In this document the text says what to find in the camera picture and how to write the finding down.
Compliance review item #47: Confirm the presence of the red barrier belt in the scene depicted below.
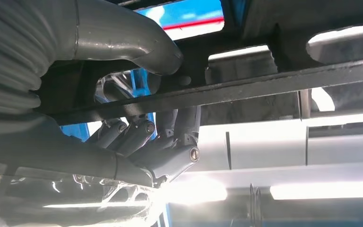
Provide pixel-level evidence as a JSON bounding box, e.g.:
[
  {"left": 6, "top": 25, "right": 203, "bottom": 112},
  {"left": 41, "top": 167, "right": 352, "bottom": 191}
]
[{"left": 163, "top": 16, "right": 225, "bottom": 31}]

